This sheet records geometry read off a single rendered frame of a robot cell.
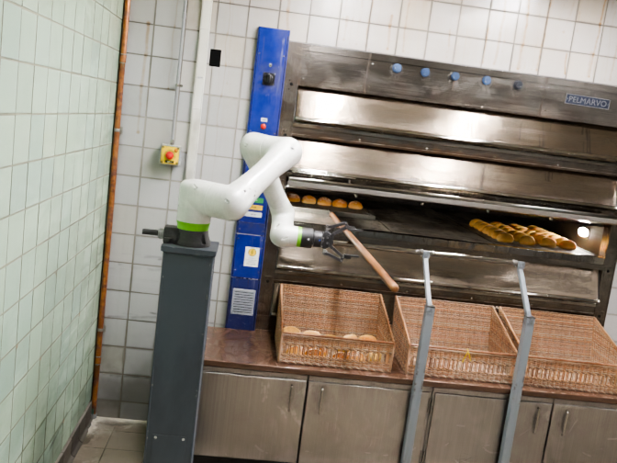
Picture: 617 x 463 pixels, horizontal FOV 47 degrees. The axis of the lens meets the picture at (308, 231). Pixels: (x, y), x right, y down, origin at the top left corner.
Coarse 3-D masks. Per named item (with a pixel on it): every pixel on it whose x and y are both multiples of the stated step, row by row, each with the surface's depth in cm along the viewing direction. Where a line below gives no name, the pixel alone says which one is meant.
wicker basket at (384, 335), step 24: (288, 288) 379; (312, 288) 381; (336, 288) 382; (288, 312) 378; (312, 312) 379; (336, 312) 381; (360, 312) 382; (384, 312) 368; (288, 336) 336; (312, 336) 337; (336, 336) 338; (384, 336) 363; (288, 360) 338; (312, 360) 339; (336, 360) 340; (360, 360) 341; (384, 360) 356
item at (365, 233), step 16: (304, 224) 378; (320, 224) 383; (384, 240) 383; (400, 240) 384; (416, 240) 384; (432, 240) 385; (448, 240) 386; (544, 256) 391; (560, 256) 392; (576, 256) 392; (592, 256) 393
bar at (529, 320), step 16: (336, 240) 343; (448, 256) 348; (464, 256) 349; (480, 256) 350; (528, 304) 339; (432, 320) 329; (528, 320) 333; (528, 336) 334; (528, 352) 335; (416, 368) 334; (416, 384) 334; (512, 384) 340; (416, 400) 335; (512, 400) 339; (416, 416) 336; (512, 416) 340; (512, 432) 342
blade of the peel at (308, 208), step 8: (296, 208) 422; (304, 208) 423; (312, 208) 446; (320, 208) 451; (328, 208) 455; (336, 208) 461; (344, 216) 426; (352, 216) 427; (360, 216) 427; (368, 216) 428
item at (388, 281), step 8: (336, 216) 400; (344, 232) 357; (352, 240) 335; (360, 248) 313; (368, 256) 295; (376, 264) 281; (376, 272) 274; (384, 272) 267; (384, 280) 260; (392, 280) 254; (392, 288) 249
